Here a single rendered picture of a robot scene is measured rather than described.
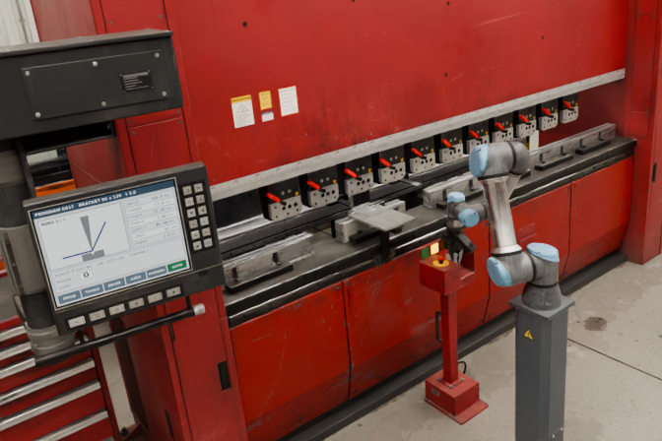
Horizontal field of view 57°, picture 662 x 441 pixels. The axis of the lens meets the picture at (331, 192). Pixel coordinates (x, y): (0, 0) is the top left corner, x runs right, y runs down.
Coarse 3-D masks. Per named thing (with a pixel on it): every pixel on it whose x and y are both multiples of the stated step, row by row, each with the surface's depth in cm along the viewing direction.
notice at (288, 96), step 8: (288, 88) 245; (296, 88) 248; (280, 96) 244; (288, 96) 246; (296, 96) 249; (280, 104) 245; (288, 104) 247; (296, 104) 249; (288, 112) 248; (296, 112) 250
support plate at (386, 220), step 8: (376, 208) 286; (384, 208) 285; (352, 216) 280; (360, 216) 279; (376, 216) 277; (384, 216) 276; (392, 216) 275; (400, 216) 274; (408, 216) 273; (368, 224) 270; (376, 224) 267; (384, 224) 266; (392, 224) 265; (400, 224) 266
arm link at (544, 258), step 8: (528, 248) 229; (536, 248) 229; (544, 248) 229; (552, 248) 230; (528, 256) 227; (536, 256) 226; (544, 256) 225; (552, 256) 225; (536, 264) 226; (544, 264) 226; (552, 264) 226; (536, 272) 226; (544, 272) 227; (552, 272) 227; (536, 280) 229; (544, 280) 228; (552, 280) 228
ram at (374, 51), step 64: (192, 0) 215; (256, 0) 229; (320, 0) 246; (384, 0) 264; (448, 0) 286; (512, 0) 312; (576, 0) 343; (192, 64) 220; (256, 64) 235; (320, 64) 252; (384, 64) 272; (448, 64) 295; (512, 64) 323; (576, 64) 356; (256, 128) 241; (320, 128) 259; (384, 128) 280; (448, 128) 305
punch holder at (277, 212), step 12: (288, 180) 255; (264, 192) 253; (276, 192) 253; (288, 192) 256; (264, 204) 257; (276, 204) 254; (288, 204) 257; (300, 204) 261; (264, 216) 260; (276, 216) 255; (288, 216) 258
